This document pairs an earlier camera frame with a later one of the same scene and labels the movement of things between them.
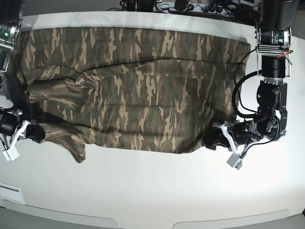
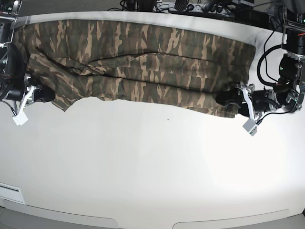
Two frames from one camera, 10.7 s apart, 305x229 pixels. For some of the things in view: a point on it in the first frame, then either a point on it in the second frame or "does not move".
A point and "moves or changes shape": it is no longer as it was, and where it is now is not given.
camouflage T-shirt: [143, 89] moves or changes shape
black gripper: [214, 136] → [260, 98]
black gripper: [8, 126] → [16, 90]
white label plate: [12, 192] does not move
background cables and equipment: [243, 11] does not move
